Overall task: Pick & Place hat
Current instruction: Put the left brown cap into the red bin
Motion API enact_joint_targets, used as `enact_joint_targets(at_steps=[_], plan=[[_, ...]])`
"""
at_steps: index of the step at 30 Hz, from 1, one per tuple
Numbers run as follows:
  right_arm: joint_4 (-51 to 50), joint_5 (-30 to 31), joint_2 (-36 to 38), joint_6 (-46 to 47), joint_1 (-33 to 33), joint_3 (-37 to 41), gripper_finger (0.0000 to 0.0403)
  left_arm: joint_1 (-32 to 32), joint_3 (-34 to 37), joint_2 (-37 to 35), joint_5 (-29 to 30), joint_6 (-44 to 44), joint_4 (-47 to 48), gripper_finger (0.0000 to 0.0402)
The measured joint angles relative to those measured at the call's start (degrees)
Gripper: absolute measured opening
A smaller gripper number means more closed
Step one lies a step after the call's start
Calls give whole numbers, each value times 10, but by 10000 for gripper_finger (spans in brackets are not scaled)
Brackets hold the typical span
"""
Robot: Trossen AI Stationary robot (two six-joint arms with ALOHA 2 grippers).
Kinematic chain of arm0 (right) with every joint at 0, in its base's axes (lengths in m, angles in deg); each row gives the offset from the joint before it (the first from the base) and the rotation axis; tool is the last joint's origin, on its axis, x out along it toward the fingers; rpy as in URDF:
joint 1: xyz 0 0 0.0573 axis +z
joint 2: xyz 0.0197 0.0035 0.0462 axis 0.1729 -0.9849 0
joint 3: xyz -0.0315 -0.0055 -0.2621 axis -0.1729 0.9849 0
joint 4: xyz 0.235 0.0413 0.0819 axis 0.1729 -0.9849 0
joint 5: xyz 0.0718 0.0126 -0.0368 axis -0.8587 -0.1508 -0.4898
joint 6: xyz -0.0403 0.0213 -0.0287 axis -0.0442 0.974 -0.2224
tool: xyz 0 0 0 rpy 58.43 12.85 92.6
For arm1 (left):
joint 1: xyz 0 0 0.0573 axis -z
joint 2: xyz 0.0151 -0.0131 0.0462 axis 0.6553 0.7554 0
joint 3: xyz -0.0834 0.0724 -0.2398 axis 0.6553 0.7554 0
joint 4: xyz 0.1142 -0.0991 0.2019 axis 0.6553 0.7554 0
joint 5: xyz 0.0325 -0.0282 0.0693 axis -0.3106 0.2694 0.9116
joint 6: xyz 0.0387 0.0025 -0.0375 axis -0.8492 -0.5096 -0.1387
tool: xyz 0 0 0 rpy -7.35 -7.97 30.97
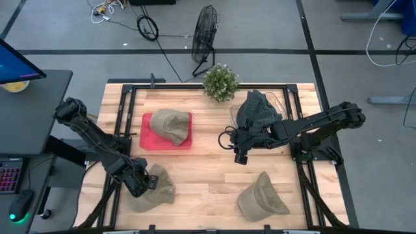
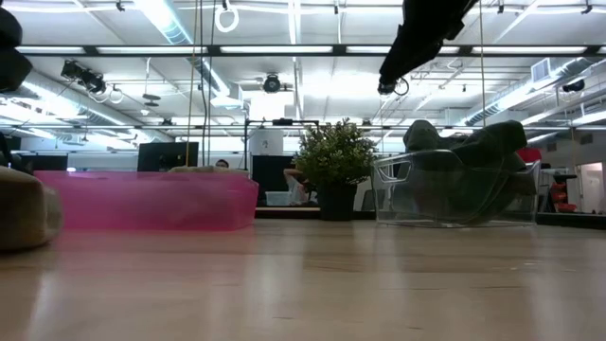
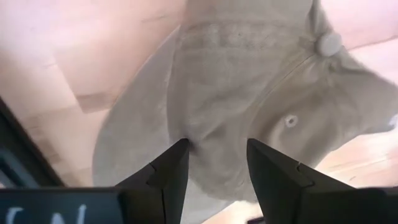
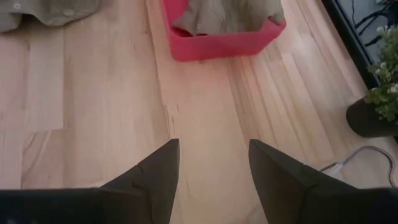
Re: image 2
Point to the black camera on mount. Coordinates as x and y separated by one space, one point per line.
85 78

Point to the green bushy potted plant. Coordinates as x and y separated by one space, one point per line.
333 151

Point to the pink translucent plastic bin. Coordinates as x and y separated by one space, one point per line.
151 201

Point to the black metal stand frame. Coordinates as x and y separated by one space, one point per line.
279 122

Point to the small black wall camera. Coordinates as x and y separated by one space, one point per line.
574 85

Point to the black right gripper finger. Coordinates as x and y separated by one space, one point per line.
400 57

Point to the white box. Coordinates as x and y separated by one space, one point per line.
266 142

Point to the red object in background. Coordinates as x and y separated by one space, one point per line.
530 155

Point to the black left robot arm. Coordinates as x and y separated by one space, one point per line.
12 57

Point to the black plant pot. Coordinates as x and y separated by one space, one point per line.
337 203

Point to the thin horizontal frame bar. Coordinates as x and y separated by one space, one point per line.
142 128

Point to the person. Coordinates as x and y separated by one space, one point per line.
221 164
296 187

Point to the wide black computer monitor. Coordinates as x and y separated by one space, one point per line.
165 156

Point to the clear plastic bin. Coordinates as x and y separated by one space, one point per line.
388 203

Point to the round black ceiling camera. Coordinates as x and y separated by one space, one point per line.
272 83

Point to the black overhead frame bar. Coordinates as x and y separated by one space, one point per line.
284 49

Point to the beige towel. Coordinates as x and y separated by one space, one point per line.
26 210

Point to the red and black stool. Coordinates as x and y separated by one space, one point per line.
564 194

